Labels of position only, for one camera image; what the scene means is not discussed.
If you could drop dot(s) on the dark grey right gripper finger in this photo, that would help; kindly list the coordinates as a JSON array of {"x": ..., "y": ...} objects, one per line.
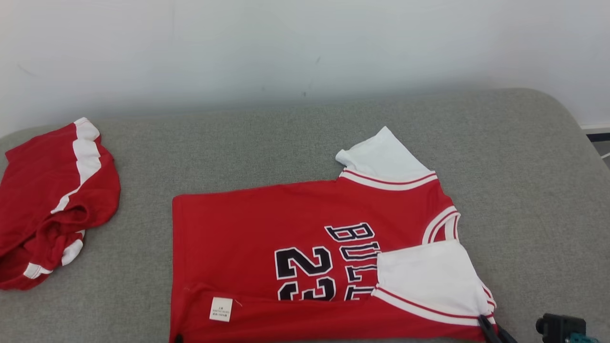
[
  {"x": 507, "y": 337},
  {"x": 488, "y": 331}
]

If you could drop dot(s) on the red and white basketball jersey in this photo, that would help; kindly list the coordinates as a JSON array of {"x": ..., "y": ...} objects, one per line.
[{"x": 248, "y": 224}]

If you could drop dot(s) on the red shorts with white stripe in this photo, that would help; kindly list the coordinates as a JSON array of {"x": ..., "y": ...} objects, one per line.
[{"x": 43, "y": 181}]

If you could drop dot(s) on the grey fabric sofa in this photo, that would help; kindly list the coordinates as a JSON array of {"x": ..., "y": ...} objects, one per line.
[{"x": 267, "y": 143}]

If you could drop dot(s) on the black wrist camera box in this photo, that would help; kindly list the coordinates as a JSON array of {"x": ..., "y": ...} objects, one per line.
[{"x": 560, "y": 327}]

